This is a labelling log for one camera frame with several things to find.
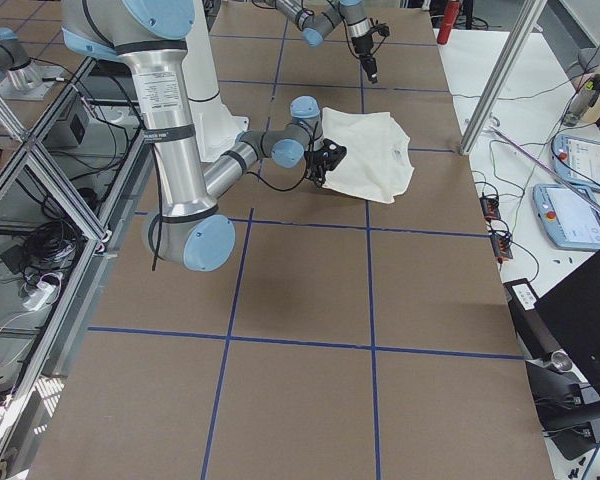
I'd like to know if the aluminium frame rail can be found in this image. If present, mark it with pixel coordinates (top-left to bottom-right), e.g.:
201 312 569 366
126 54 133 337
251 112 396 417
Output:
0 83 107 241

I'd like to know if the far blue teach pendant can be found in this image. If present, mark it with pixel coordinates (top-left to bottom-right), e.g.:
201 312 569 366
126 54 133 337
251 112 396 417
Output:
551 134 600 192

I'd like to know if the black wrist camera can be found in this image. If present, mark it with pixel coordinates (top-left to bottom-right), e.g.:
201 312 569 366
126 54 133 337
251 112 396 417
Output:
369 20 390 38

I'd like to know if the red bottle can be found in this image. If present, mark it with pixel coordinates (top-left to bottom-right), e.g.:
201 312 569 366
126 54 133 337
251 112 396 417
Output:
436 0 461 45

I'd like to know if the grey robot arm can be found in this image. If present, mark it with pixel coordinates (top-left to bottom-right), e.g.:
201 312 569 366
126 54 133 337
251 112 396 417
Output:
251 0 390 84
62 1 347 272

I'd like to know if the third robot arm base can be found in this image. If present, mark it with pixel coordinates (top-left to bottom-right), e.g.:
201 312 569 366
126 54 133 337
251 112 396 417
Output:
0 27 65 101

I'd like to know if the aluminium frame post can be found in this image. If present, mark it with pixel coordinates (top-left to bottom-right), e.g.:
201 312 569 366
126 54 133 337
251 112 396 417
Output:
459 0 547 155

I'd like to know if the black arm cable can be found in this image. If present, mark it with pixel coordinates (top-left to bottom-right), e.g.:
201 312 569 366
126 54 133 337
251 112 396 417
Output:
244 117 321 194

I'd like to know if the white camera mast base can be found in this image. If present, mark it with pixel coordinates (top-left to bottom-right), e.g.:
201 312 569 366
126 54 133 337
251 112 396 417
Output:
182 0 249 163

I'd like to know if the white power strip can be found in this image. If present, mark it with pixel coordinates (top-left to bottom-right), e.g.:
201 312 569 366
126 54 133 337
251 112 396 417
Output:
23 280 58 312

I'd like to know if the cream long-sleeve cat shirt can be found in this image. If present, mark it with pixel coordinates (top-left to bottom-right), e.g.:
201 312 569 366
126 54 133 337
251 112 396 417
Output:
322 107 414 204

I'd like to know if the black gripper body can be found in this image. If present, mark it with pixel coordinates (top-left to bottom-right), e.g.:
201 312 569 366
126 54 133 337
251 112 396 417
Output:
352 32 376 68
305 140 346 181

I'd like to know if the blue teach pendant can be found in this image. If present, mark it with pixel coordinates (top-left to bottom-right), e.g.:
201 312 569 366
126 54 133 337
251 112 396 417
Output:
551 134 600 192
532 184 600 251

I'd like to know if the orange terminal block near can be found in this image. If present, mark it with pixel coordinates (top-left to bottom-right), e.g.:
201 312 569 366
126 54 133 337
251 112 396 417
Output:
490 231 513 263

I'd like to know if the near blue teach pendant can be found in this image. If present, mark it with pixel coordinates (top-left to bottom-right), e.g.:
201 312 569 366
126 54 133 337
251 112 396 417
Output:
532 184 600 251

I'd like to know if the black monitor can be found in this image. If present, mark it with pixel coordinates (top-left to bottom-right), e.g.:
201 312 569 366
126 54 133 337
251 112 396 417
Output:
535 249 600 395

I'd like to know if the orange terminal block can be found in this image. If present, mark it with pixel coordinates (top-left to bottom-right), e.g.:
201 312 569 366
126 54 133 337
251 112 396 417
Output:
479 195 501 221
490 231 513 263

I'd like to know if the orange terminal block far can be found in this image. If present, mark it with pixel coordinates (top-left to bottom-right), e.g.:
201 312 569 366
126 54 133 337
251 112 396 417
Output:
479 195 501 221

